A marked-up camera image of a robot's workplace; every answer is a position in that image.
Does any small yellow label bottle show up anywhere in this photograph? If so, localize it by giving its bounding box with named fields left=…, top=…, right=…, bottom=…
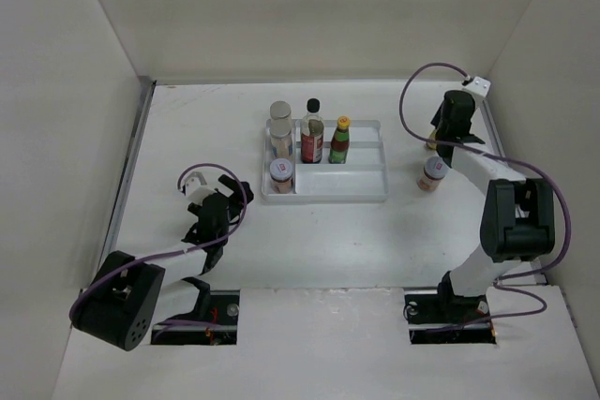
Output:
left=426, top=127, right=438, bottom=151

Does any spice jar white lid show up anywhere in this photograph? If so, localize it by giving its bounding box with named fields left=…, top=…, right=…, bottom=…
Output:
left=417, top=156, right=449, bottom=192
left=269, top=158, right=293, bottom=194

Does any silver lid jar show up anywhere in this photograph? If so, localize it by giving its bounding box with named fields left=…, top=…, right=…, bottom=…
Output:
left=269, top=119, right=293, bottom=160
left=269, top=100, right=292, bottom=121

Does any tall dark sauce bottle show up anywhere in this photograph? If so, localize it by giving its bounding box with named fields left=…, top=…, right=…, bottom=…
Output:
left=301, top=98, right=324, bottom=164

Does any red chili sauce bottle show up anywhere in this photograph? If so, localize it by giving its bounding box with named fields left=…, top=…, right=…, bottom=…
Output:
left=328, top=116, right=351, bottom=164

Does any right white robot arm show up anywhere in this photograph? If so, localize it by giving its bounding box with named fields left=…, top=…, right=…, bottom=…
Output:
left=432, top=90, right=555, bottom=321

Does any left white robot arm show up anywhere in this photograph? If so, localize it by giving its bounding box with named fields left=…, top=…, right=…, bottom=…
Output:
left=68, top=170, right=254, bottom=351

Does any white divided organizer tray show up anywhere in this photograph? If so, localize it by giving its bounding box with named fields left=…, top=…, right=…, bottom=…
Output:
left=262, top=120, right=389, bottom=204

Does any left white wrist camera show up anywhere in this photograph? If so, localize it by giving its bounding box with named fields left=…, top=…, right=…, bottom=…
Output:
left=181, top=171, right=216, bottom=204

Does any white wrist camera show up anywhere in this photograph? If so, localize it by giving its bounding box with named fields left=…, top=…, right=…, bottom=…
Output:
left=181, top=171, right=216, bottom=204
left=461, top=76, right=491, bottom=102

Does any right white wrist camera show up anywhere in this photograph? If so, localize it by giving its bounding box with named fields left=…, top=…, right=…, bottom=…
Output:
left=461, top=76, right=491, bottom=102

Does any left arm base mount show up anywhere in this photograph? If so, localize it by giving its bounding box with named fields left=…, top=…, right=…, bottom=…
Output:
left=149, top=277, right=241, bottom=346

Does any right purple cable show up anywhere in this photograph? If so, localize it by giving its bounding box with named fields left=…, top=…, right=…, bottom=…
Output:
left=398, top=61, right=573, bottom=333

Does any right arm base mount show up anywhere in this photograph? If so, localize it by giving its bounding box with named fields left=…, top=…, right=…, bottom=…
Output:
left=403, top=276, right=496, bottom=345

